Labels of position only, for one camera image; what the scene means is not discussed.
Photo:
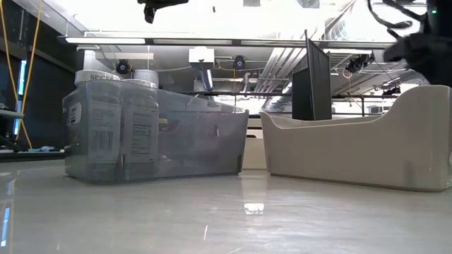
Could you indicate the grey overhead beam with lights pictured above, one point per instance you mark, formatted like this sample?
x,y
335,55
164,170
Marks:
x,y
192,42

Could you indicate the black table frame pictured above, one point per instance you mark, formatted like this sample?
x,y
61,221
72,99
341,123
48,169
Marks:
x,y
31,157

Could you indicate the white-cap clear spice jar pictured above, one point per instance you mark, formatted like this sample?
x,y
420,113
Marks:
x,y
97,77
141,82

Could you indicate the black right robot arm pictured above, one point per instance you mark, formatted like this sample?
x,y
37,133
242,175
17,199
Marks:
x,y
423,56

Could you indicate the white cylindrical ceiling fixture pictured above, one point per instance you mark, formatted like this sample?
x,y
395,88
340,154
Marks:
x,y
146,74

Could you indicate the black board on stand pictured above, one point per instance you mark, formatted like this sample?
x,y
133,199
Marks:
x,y
312,81

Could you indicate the black round spotlight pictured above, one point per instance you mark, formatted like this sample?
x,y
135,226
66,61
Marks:
x,y
123,67
239,63

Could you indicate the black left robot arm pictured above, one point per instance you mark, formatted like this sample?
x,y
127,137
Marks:
x,y
155,3

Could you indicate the light blue cloth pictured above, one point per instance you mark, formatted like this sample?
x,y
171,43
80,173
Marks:
x,y
42,149

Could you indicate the light grey plastic bin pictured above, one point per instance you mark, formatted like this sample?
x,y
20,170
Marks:
x,y
353,151

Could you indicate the white box mount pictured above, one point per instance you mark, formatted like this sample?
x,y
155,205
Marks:
x,y
201,54

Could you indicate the silver ceiling pipes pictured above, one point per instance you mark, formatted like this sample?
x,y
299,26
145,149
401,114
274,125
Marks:
x,y
279,68

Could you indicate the black track light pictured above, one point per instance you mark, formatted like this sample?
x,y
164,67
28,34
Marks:
x,y
358,63

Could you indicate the dark translucent plastic bin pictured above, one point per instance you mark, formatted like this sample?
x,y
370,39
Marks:
x,y
197,148

